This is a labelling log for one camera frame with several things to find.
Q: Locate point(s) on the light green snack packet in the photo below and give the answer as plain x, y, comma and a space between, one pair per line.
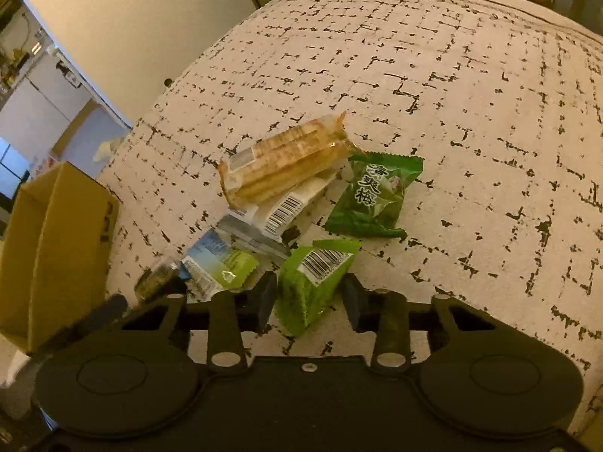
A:
306, 287

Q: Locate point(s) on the white barcode snack packet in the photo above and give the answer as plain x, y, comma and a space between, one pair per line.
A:
287, 207

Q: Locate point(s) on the small dark snack packet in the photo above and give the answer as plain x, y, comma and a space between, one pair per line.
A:
158, 280

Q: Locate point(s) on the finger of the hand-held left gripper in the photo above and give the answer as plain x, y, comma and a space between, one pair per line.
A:
106, 310

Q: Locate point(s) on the patterned bed sheet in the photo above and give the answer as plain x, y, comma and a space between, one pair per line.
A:
424, 127

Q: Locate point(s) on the clear biscuit packet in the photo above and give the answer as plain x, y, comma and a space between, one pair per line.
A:
282, 155

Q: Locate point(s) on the silver snack packet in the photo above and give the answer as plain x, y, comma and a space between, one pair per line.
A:
254, 235

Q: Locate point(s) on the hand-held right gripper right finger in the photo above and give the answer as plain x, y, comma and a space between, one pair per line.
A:
352, 301

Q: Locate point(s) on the dark green snack packet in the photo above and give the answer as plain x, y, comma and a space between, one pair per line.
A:
372, 197

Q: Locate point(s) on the white kitchen cabinet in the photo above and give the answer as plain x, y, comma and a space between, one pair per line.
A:
42, 103

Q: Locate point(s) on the brown cardboard box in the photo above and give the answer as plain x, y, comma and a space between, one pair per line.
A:
61, 254

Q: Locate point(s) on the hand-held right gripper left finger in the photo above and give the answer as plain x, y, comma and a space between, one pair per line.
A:
266, 299

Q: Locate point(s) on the blue white snack packet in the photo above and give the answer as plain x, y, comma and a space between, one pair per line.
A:
219, 263

